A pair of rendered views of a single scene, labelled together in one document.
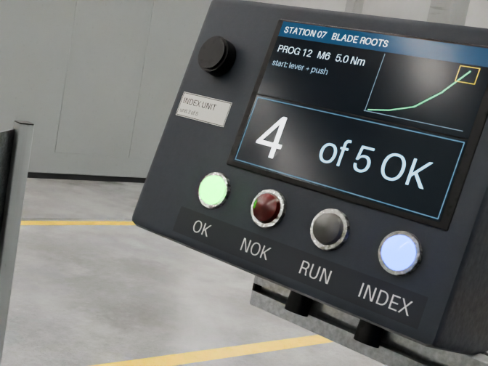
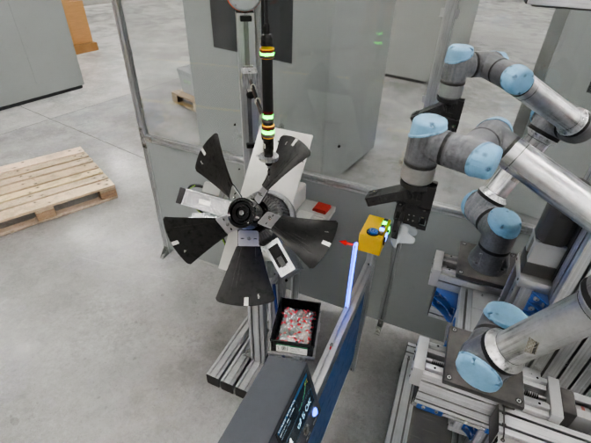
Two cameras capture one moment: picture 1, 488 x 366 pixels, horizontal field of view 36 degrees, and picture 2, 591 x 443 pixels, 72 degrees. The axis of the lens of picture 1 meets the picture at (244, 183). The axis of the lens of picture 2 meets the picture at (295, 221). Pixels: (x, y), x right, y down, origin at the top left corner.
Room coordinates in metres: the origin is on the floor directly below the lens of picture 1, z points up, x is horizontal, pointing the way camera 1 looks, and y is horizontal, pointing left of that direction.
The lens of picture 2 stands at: (0.63, 0.41, 2.11)
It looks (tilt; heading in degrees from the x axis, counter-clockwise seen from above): 36 degrees down; 254
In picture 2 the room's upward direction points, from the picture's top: 2 degrees clockwise
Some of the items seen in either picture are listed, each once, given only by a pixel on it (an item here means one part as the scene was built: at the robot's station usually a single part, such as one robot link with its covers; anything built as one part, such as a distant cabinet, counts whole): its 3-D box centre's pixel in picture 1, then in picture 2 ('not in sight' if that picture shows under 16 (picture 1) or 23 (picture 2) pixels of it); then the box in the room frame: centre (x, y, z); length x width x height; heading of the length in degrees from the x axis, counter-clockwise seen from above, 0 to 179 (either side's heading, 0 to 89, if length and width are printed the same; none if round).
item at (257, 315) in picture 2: not in sight; (257, 315); (0.42, -1.01, 0.46); 0.09 x 0.05 x 0.91; 141
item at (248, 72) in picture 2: not in sight; (249, 77); (0.34, -1.47, 1.54); 0.10 x 0.07 x 0.09; 86
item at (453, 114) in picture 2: not in sight; (446, 114); (-0.19, -0.70, 1.62); 0.09 x 0.08 x 0.12; 141
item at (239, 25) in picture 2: not in sight; (252, 187); (0.34, -1.56, 0.90); 0.08 x 0.06 x 1.80; 176
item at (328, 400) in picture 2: not in sight; (333, 384); (0.16, -0.54, 0.45); 0.82 x 0.02 x 0.66; 51
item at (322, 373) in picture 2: not in sight; (340, 331); (0.16, -0.54, 0.82); 0.90 x 0.04 x 0.08; 51
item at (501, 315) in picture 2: not in sight; (500, 329); (-0.14, -0.16, 1.20); 0.13 x 0.12 x 0.14; 36
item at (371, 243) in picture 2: not in sight; (374, 236); (-0.08, -0.85, 1.02); 0.16 x 0.10 x 0.11; 51
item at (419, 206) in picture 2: not in sight; (413, 201); (0.13, -0.32, 1.57); 0.09 x 0.08 x 0.12; 142
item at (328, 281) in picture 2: not in sight; (324, 247); (-0.07, -1.40, 0.50); 2.59 x 0.03 x 0.91; 141
